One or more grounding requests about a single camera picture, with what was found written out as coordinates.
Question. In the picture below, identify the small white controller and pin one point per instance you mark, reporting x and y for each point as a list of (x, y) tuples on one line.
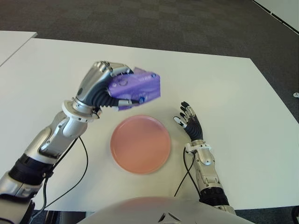
[(296, 95)]

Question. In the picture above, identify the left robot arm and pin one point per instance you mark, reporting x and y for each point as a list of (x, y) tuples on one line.
[(53, 140)]

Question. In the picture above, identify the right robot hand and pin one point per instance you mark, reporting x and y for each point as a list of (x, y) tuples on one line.
[(194, 129)]

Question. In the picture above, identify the pink round plate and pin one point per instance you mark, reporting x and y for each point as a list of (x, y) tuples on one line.
[(140, 144)]

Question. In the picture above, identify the purple tissue pack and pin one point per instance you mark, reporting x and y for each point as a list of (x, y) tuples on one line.
[(140, 86)]

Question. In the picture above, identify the white table black edge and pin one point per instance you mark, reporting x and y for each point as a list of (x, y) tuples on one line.
[(285, 11)]

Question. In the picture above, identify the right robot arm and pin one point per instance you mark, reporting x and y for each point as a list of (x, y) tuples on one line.
[(208, 172)]

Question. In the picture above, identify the plain white side table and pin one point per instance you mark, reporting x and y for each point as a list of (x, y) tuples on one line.
[(11, 42)]

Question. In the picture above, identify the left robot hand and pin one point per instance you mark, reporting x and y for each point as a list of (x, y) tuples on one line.
[(93, 81)]

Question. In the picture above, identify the silver robot torso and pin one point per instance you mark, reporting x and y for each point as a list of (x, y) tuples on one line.
[(140, 210)]

